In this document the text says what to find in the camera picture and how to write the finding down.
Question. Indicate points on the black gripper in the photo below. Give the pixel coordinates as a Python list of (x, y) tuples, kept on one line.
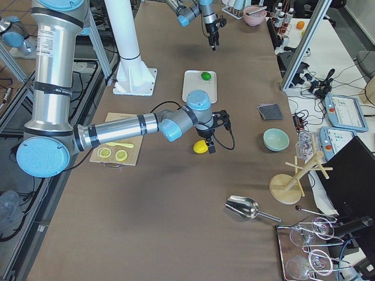
[(210, 28), (204, 133)]

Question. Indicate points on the yellow lemon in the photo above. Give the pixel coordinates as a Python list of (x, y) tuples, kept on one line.
[(200, 147)]

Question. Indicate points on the green lime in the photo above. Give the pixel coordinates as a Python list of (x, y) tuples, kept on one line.
[(206, 76)]

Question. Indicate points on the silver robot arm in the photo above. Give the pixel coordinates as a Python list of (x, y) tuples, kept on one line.
[(210, 19), (49, 140)]

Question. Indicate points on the white rabbit print tray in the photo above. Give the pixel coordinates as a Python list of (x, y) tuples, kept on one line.
[(193, 81)]

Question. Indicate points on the pink ice bucket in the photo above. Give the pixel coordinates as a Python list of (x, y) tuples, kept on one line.
[(254, 15)]

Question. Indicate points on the light green bowl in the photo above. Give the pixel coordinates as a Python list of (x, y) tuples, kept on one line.
[(275, 139)]

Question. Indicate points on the grey folded cloth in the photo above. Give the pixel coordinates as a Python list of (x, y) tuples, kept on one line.
[(270, 112)]

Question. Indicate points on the silver metal scoop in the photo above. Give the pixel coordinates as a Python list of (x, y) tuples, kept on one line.
[(247, 208)]

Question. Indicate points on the bamboo cutting board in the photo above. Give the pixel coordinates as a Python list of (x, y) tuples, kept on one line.
[(111, 161)]

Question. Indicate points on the wooden cup tree stand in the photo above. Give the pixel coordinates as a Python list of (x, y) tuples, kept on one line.
[(288, 189)]

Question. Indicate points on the orange fruit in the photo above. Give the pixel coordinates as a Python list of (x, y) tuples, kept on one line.
[(300, 25)]

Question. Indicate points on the lemon slice upper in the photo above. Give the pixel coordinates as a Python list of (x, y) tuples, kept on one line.
[(121, 155)]

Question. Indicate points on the lemon slice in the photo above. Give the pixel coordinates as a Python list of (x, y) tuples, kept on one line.
[(104, 152), (121, 155)]

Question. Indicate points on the yellow plastic knife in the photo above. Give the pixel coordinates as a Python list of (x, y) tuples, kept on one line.
[(126, 145)]

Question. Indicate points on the lemon slice lower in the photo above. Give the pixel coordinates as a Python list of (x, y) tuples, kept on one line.
[(104, 152)]

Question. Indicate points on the blue teach pendant near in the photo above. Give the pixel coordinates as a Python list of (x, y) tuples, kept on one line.
[(333, 139)]

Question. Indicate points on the blue teach pendant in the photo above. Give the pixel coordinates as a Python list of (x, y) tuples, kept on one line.
[(333, 139), (345, 112)]

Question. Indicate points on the blue teach pendant far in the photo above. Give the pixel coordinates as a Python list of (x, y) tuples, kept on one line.
[(345, 112)]

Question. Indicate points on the black monitor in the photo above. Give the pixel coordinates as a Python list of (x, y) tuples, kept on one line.
[(350, 186)]

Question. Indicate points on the wine glass rack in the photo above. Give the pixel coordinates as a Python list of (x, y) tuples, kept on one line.
[(304, 250)]

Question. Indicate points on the white wire cup rack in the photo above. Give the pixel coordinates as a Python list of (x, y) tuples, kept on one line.
[(234, 8)]

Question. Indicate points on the copper wire bottle rack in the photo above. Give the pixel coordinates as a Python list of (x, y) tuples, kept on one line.
[(279, 22)]

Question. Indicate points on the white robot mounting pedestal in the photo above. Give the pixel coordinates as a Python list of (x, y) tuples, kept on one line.
[(133, 76)]

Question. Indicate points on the aluminium frame post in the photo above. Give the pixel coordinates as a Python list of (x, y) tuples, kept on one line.
[(312, 27)]

